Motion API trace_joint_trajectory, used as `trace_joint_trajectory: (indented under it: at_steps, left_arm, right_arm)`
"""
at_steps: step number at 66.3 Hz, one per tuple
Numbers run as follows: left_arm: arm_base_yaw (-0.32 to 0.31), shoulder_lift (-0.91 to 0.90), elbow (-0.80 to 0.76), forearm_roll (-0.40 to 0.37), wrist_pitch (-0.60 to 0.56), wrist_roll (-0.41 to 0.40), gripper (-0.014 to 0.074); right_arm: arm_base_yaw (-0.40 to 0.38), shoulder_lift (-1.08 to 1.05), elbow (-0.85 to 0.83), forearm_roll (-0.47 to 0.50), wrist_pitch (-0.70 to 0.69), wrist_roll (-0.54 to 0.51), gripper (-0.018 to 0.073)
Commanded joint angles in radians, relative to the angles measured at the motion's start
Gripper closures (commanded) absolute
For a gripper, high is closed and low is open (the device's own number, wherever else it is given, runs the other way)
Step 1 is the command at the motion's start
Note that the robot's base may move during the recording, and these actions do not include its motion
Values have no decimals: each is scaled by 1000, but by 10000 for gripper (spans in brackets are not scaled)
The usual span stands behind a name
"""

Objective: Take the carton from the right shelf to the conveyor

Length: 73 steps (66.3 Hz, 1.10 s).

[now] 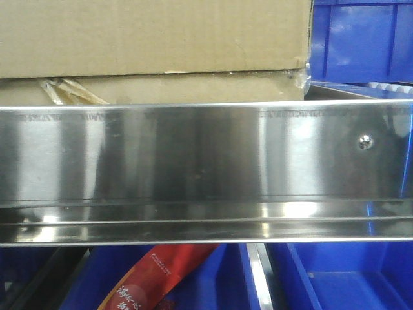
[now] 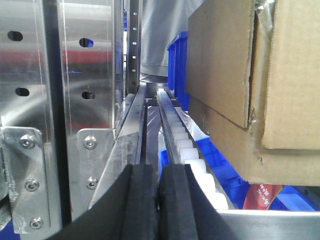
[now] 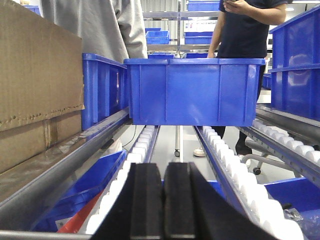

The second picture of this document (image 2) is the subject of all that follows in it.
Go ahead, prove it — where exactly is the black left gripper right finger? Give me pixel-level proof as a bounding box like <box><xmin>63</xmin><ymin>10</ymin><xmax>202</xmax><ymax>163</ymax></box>
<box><xmin>158</xmin><ymin>164</ymin><xmax>238</xmax><ymax>240</ymax></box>

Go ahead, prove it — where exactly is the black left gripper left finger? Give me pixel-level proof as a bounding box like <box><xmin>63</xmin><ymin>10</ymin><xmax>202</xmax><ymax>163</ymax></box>
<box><xmin>51</xmin><ymin>164</ymin><xmax>158</xmax><ymax>240</ymax></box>

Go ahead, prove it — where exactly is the brown cardboard carton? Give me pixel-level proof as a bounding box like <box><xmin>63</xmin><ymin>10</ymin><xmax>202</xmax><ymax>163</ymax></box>
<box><xmin>185</xmin><ymin>0</ymin><xmax>320</xmax><ymax>186</ymax></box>

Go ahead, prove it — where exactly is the steel shelf front beam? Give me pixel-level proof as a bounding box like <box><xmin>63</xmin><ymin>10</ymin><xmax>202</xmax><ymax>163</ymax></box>
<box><xmin>217</xmin><ymin>209</ymin><xmax>320</xmax><ymax>240</ymax></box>

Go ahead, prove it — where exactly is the blue plastic bin below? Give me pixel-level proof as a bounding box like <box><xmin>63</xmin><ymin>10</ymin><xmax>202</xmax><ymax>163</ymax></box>
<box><xmin>157</xmin><ymin>136</ymin><xmax>320</xmax><ymax>211</ymax></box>

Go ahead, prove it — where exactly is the red snack package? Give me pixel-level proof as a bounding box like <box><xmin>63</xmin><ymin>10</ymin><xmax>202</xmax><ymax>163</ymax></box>
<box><xmin>243</xmin><ymin>183</ymin><xmax>284</xmax><ymax>210</ymax></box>

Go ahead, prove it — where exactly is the blue plastic bin behind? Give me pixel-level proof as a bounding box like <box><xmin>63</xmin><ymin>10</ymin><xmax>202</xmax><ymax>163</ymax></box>
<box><xmin>167</xmin><ymin>31</ymin><xmax>190</xmax><ymax>111</ymax></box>

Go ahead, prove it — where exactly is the person in grey shirt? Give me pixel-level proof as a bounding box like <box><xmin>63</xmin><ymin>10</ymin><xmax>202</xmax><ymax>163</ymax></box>
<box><xmin>140</xmin><ymin>0</ymin><xmax>203</xmax><ymax>83</ymax></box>

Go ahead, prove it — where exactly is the steel shelf side rail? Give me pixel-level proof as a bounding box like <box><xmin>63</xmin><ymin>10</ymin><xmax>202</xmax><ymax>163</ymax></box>
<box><xmin>88</xmin><ymin>85</ymin><xmax>147</xmax><ymax>209</ymax></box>

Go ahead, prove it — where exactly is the white roller track rail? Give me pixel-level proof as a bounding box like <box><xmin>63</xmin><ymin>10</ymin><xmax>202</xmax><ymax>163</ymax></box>
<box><xmin>156</xmin><ymin>88</ymin><xmax>235</xmax><ymax>210</ymax></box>

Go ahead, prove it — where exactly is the steel shelf upright post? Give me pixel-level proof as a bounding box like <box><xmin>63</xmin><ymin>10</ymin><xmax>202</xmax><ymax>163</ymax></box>
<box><xmin>0</xmin><ymin>0</ymin><xmax>124</xmax><ymax>240</ymax></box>

